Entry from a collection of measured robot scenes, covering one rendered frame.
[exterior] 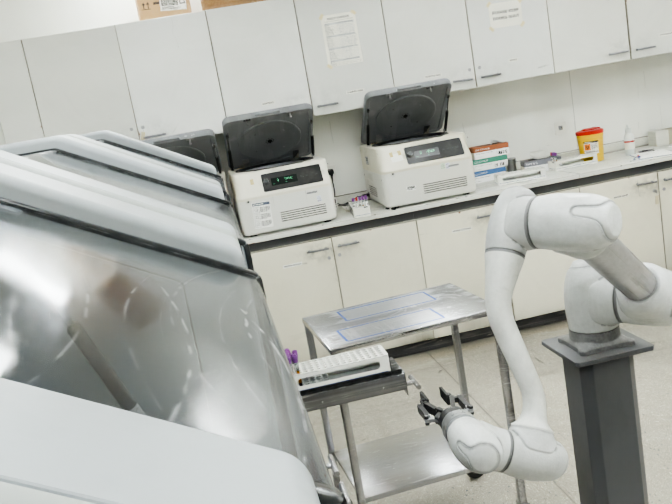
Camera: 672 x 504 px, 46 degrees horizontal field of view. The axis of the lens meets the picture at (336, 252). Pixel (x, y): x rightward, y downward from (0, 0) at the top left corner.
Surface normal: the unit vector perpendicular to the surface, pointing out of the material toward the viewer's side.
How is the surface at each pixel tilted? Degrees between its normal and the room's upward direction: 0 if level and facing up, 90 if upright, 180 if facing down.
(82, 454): 29
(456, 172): 90
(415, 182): 90
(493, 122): 90
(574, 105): 90
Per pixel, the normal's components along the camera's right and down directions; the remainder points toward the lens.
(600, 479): -0.57, 0.26
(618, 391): 0.17, 0.16
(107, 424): 0.33, -0.94
